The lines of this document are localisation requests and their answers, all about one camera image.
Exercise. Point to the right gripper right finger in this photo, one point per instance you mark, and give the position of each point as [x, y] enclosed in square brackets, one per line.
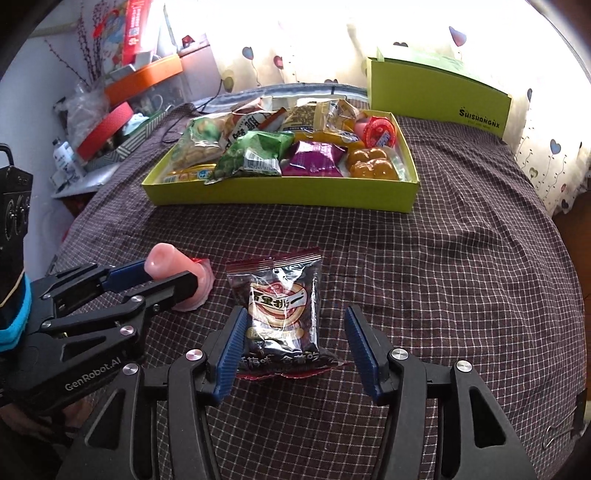
[475, 437]

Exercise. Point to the clear plastic bag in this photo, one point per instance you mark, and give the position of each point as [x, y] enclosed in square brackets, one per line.
[81, 112]

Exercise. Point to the orange storage box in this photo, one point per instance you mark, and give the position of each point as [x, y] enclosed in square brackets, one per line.
[143, 79]

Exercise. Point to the white side table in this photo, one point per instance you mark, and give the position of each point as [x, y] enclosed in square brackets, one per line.
[91, 183]

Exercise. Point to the heart pattern curtain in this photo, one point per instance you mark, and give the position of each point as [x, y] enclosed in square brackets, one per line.
[506, 44]

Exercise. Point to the orange pastry snack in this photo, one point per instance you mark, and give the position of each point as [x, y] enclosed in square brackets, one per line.
[373, 163]

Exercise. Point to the red white carton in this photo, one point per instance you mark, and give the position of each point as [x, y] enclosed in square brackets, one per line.
[135, 40]

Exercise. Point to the long yellow snack packet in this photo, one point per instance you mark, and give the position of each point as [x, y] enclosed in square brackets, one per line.
[199, 172]

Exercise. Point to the green snack packet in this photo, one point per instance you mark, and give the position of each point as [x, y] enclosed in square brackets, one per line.
[255, 154]

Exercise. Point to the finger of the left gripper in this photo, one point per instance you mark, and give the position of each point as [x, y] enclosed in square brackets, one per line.
[139, 304]
[86, 282]

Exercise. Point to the striped green white box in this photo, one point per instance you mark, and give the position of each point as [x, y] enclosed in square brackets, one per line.
[132, 143]

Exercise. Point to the orange bread snack packet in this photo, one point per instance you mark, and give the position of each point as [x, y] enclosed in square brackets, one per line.
[266, 121]

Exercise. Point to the blue striped towel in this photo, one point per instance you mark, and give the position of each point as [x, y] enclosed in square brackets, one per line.
[289, 91]

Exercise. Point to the red jelly cup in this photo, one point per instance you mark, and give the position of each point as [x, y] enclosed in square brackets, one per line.
[376, 132]

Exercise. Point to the plaid bed sheet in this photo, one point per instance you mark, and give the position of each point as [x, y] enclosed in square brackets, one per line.
[476, 271]

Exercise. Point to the dark plum snack packet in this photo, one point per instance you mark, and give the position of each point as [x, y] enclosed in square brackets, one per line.
[282, 295]

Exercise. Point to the green lidded gift box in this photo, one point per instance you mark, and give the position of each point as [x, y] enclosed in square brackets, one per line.
[426, 92]

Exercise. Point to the white lotion bottle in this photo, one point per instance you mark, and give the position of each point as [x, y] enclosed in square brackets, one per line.
[64, 159]

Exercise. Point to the green white cracker packet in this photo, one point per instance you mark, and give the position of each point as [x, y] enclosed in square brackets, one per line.
[203, 141]

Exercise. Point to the red round tin lid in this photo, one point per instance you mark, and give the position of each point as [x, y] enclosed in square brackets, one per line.
[106, 129]

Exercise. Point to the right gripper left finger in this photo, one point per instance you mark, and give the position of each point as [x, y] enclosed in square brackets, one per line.
[119, 439]

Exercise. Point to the purple snack packet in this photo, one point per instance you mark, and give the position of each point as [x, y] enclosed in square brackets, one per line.
[312, 159]

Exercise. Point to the shallow green tray box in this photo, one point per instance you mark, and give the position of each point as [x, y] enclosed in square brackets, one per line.
[369, 194]

